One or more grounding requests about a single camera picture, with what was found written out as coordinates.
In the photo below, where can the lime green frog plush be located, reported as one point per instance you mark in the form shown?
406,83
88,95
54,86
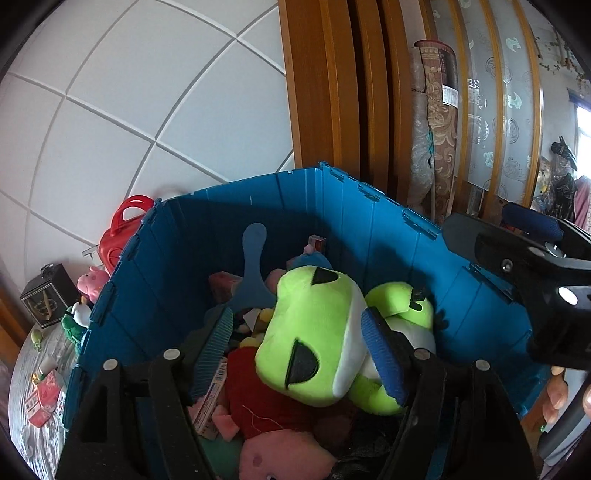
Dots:
323,323

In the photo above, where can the clear plastic stand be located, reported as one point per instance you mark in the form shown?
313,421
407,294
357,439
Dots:
92,251

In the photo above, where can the red plush toy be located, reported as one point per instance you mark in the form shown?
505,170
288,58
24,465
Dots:
258,392

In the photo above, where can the plastic wrapped roll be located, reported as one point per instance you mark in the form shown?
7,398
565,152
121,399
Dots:
421,152

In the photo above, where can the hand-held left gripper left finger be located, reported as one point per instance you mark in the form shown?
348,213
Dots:
212,355

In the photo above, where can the frosted glass partition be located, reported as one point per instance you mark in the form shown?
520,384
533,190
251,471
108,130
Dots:
503,115

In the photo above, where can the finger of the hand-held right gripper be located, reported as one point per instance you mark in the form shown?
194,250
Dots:
531,221
489,249

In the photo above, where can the small green toy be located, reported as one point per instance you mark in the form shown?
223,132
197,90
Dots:
36,340

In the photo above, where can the grey patterned desktop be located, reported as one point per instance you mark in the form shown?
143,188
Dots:
27,443

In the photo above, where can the wooden door frame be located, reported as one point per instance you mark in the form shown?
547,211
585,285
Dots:
323,92

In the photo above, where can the pink pig plush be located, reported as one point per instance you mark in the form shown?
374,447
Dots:
92,281

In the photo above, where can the blue plastic crate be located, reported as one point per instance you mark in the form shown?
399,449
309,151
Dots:
323,207

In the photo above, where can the black gift box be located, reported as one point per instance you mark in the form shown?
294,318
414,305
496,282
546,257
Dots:
46,300

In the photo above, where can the person's right hand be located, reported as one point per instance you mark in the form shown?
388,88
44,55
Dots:
556,392

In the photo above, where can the dark green plush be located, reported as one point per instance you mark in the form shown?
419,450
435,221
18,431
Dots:
71,330

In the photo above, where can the window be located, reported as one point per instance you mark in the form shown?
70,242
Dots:
584,120

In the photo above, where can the small yellow toy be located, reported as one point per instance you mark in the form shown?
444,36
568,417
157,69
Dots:
37,379

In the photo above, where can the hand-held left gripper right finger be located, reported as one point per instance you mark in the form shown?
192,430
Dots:
383,360

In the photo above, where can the rolled patterned carpet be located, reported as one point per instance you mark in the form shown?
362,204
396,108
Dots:
443,138

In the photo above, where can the dark hanging clothes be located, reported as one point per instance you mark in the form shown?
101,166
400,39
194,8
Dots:
565,184

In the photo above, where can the red toy suitcase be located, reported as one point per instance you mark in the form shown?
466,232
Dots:
113,249

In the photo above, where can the brown yellow plush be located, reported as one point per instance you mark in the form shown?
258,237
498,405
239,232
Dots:
251,341

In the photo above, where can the blue paddle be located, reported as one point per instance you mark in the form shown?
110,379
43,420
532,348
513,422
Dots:
251,277

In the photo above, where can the white plush toy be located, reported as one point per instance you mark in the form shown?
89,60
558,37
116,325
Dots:
82,314

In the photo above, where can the red white small box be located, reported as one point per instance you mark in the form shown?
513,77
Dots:
39,413
51,390

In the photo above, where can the wooden wall trim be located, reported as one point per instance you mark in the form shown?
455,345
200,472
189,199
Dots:
9,323

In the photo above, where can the small white bottle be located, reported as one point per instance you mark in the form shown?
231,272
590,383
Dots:
46,367

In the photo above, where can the pink printed box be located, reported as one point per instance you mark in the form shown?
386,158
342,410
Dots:
210,401

